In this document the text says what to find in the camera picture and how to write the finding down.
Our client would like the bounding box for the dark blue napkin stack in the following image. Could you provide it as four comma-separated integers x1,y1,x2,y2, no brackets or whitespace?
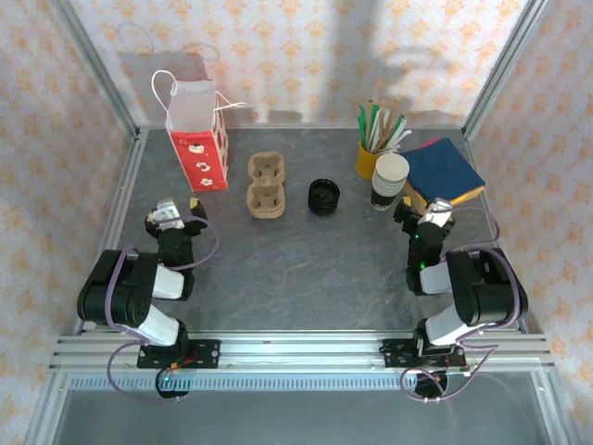
398,137,486,205

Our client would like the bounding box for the green white wrapped straw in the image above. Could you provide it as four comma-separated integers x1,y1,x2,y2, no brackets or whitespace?
382,114,408,152
369,104,382,150

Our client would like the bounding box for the aluminium table side rail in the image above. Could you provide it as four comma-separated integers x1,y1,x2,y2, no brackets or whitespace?
462,132,529,334
76,129,149,336

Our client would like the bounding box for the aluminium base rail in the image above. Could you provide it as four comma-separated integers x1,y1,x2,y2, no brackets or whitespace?
49,329,555,372

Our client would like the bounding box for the yellow napkin stack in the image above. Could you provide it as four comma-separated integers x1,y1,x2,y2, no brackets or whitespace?
403,178,486,218

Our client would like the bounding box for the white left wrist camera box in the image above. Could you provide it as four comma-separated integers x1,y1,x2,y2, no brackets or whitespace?
146,197,185,232

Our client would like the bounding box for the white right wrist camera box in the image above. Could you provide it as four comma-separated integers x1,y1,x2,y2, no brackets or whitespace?
416,197,455,228

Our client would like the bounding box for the red white paper gift bag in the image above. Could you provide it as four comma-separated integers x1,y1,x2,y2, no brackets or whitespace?
151,70,248,193

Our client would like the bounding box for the grey slotted cable duct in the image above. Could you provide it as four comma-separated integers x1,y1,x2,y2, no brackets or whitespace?
64,373,534,393

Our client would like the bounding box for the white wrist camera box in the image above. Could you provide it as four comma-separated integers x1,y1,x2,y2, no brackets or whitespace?
416,197,455,228
146,197,185,232

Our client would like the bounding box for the yellow straw holder cup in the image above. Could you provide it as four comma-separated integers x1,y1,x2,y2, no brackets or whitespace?
355,140,386,180

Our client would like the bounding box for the aluminium frame post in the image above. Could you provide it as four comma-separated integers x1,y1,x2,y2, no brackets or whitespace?
49,0,143,140
461,0,553,140

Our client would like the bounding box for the green paper straw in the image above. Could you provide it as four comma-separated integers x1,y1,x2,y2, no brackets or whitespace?
358,105,372,149

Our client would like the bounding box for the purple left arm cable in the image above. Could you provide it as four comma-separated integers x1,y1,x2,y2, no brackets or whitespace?
106,215,221,404

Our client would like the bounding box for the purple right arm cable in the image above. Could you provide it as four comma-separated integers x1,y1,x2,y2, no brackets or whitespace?
400,206,523,404

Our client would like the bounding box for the stack of paper cups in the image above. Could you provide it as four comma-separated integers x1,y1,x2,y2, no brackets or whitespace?
370,154,410,211

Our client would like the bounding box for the brown pulp cup carrier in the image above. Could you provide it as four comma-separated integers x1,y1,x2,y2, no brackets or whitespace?
246,152,287,220
247,152,286,217

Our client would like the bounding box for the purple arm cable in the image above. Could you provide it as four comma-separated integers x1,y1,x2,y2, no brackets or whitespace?
106,215,221,404
400,206,523,404

